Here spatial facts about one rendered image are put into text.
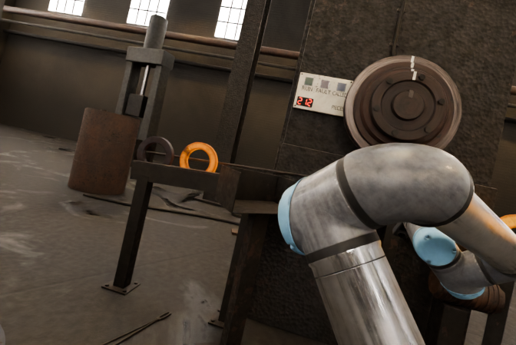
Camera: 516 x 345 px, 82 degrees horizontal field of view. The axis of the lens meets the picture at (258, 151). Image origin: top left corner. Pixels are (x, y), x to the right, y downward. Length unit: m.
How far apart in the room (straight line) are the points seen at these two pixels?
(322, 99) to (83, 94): 8.93
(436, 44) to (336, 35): 0.46
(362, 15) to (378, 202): 1.36
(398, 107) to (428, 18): 0.57
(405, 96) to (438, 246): 0.65
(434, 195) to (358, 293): 0.16
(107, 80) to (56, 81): 1.65
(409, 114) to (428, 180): 0.91
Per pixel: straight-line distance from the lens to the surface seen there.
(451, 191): 0.46
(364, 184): 0.42
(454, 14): 1.79
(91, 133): 3.57
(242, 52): 4.27
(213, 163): 1.44
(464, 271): 0.96
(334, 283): 0.46
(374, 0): 1.74
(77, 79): 10.21
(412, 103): 1.34
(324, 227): 0.45
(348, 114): 1.38
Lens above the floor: 0.79
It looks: level
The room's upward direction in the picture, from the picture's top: 13 degrees clockwise
